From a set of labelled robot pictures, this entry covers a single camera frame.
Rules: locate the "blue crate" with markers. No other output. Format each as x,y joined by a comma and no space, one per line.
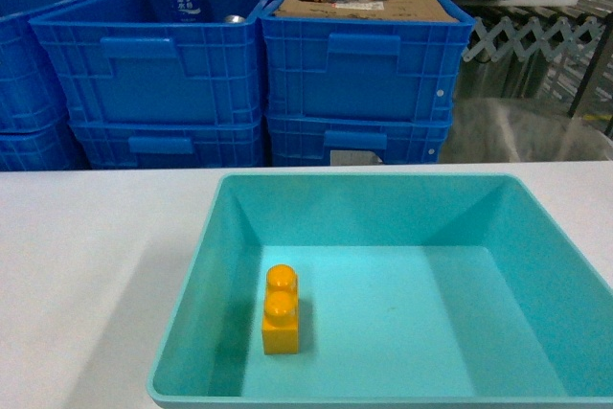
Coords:
128,61
139,146
31,95
309,141
396,63

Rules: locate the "yellow two-stud toy block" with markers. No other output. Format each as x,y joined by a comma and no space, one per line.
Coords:
280,324

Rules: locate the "silver can top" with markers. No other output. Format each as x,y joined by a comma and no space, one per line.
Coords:
234,19

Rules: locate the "blue crate lower right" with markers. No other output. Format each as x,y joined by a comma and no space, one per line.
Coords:
309,141

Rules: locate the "blue crate upper right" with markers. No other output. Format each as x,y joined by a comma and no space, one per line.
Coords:
396,63

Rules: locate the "blue crate far left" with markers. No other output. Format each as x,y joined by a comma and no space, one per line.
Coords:
31,95

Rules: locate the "teal plastic tray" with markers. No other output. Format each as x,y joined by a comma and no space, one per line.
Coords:
416,291

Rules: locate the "blue crate upper left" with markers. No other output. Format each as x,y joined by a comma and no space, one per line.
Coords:
128,61

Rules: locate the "blue crate lower left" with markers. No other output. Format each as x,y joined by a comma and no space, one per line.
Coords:
139,146

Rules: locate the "expandable roller conveyor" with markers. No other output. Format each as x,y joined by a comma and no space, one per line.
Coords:
491,41

